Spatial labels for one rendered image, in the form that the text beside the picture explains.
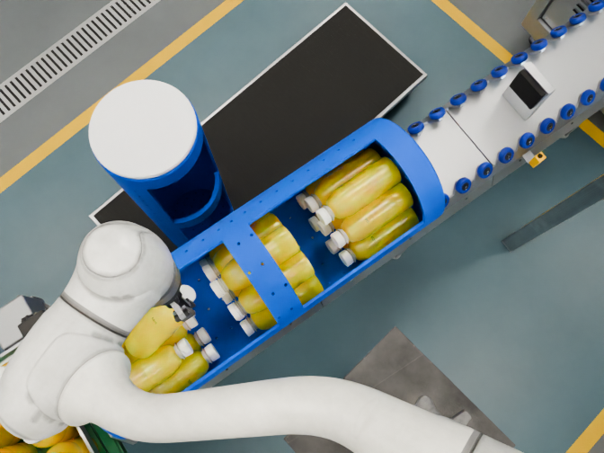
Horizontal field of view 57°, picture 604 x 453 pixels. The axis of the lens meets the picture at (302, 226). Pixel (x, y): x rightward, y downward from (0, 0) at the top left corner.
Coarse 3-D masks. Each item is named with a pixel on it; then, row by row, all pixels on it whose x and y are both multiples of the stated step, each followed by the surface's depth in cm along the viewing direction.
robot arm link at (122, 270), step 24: (96, 240) 66; (120, 240) 66; (144, 240) 67; (96, 264) 65; (120, 264) 65; (144, 264) 67; (168, 264) 73; (72, 288) 69; (96, 288) 66; (120, 288) 66; (144, 288) 69; (168, 288) 79; (96, 312) 68; (120, 312) 69; (144, 312) 73
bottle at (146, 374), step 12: (168, 348) 119; (144, 360) 117; (156, 360) 117; (168, 360) 117; (180, 360) 119; (132, 372) 116; (144, 372) 116; (156, 372) 116; (168, 372) 118; (144, 384) 116; (156, 384) 118
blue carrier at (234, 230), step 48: (336, 144) 129; (384, 144) 121; (288, 192) 120; (432, 192) 122; (192, 240) 122; (240, 240) 116; (192, 288) 138; (288, 288) 115; (336, 288) 125; (240, 336) 133; (192, 384) 117
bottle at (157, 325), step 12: (156, 312) 108; (168, 312) 107; (144, 324) 111; (156, 324) 109; (168, 324) 108; (180, 324) 110; (132, 336) 114; (144, 336) 111; (156, 336) 111; (168, 336) 112; (132, 348) 114; (144, 348) 113; (156, 348) 115
